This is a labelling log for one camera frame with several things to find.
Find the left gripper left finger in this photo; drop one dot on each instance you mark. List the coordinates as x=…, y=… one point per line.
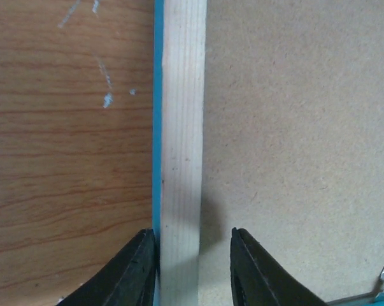
x=128, y=279

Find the blue picture frame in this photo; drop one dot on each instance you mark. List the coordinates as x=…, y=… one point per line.
x=178, y=106

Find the brown frame backing board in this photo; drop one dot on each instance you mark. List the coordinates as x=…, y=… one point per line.
x=294, y=141

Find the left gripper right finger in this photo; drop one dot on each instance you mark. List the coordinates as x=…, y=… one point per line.
x=258, y=279

